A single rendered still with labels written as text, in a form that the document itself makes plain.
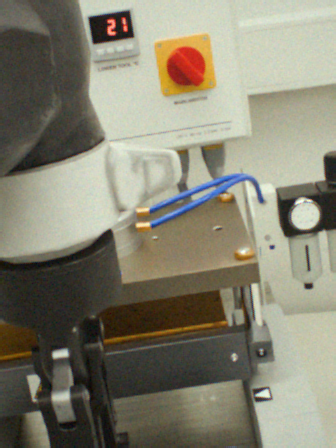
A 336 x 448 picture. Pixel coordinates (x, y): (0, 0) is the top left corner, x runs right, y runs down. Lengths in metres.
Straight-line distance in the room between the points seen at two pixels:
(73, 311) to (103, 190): 0.07
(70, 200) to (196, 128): 0.48
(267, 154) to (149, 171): 0.88
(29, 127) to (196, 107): 0.54
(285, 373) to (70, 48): 0.43
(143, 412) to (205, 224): 0.20
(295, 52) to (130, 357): 0.65
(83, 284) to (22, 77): 0.13
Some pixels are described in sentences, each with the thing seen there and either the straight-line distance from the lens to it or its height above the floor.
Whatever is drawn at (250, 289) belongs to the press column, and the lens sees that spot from 0.79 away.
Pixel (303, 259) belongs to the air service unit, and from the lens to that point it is 1.01.
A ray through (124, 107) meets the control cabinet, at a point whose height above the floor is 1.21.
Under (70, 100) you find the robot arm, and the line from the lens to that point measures 0.48.
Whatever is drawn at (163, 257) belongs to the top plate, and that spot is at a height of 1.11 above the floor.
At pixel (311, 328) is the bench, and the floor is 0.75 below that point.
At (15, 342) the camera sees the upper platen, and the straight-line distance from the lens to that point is 0.83.
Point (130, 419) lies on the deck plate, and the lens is 0.93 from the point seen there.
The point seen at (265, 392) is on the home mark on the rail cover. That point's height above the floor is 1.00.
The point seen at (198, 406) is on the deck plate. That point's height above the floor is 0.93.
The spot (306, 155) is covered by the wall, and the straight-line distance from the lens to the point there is 1.41.
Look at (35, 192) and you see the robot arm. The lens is 0.48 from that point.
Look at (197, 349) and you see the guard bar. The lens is 0.79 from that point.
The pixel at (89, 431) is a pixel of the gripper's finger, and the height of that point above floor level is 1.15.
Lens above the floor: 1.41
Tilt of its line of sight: 20 degrees down
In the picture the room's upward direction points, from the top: 9 degrees counter-clockwise
